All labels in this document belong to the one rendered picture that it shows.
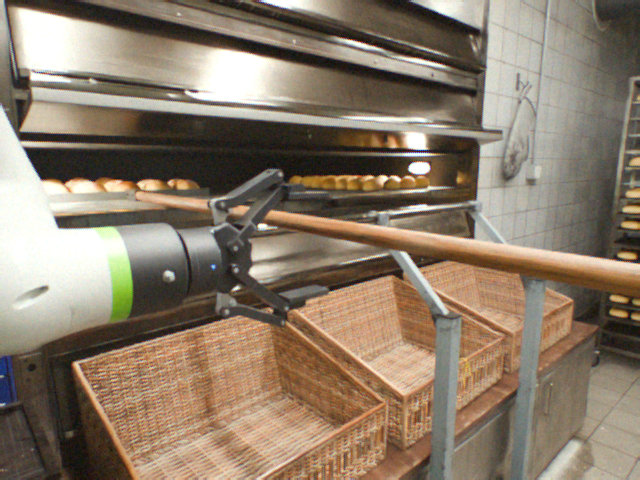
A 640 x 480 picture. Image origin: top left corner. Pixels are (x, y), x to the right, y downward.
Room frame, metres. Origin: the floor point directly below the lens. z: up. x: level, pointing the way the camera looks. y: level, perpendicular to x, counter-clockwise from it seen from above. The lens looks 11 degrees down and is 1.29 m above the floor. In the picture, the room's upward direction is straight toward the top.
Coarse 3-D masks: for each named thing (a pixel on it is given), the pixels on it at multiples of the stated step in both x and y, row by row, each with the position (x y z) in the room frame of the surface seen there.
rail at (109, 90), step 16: (32, 80) 0.81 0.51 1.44; (48, 80) 0.83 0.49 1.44; (128, 96) 0.92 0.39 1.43; (144, 96) 0.94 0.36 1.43; (160, 96) 0.96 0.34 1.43; (176, 96) 0.98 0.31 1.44; (192, 96) 1.01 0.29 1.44; (288, 112) 1.19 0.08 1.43; (304, 112) 1.22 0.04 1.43; (320, 112) 1.27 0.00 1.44; (336, 112) 1.31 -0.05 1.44; (448, 128) 1.70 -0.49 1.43; (464, 128) 1.78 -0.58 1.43; (480, 128) 1.87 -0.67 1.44
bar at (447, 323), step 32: (384, 224) 1.09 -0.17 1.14; (480, 224) 1.39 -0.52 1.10; (416, 288) 1.00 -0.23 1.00; (544, 288) 1.25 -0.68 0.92; (448, 320) 0.92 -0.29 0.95; (448, 352) 0.92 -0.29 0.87; (448, 384) 0.91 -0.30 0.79; (448, 416) 0.92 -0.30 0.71; (448, 448) 0.92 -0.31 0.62; (512, 448) 1.26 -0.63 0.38
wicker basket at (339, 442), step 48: (192, 336) 1.09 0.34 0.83; (240, 336) 1.18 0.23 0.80; (288, 336) 1.20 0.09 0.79; (96, 384) 0.92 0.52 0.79; (144, 384) 0.98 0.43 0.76; (192, 384) 1.05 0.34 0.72; (240, 384) 1.14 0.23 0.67; (288, 384) 1.20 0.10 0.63; (336, 384) 1.05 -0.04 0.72; (96, 432) 0.81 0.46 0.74; (144, 432) 0.95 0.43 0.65; (192, 432) 1.02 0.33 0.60; (240, 432) 1.03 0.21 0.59; (288, 432) 1.03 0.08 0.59; (336, 432) 0.82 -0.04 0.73; (384, 432) 0.93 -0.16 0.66
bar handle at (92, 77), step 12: (36, 72) 0.85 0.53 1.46; (48, 72) 0.87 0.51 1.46; (60, 72) 0.88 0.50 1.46; (72, 72) 0.89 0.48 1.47; (84, 72) 0.91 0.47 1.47; (132, 84) 0.97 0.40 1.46; (144, 84) 0.98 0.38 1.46; (156, 84) 1.00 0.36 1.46; (168, 84) 1.02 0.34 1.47; (180, 84) 1.04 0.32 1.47
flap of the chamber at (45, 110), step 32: (32, 96) 0.80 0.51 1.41; (64, 96) 0.84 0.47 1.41; (96, 96) 0.87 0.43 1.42; (32, 128) 0.94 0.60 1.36; (64, 128) 0.97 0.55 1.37; (96, 128) 1.00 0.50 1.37; (128, 128) 1.03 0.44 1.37; (160, 128) 1.07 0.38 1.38; (192, 128) 1.10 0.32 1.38; (224, 128) 1.14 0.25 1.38; (256, 128) 1.19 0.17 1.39; (288, 128) 1.24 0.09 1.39; (320, 128) 1.29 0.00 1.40; (352, 128) 1.35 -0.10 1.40; (384, 128) 1.44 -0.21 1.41; (416, 128) 1.56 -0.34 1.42
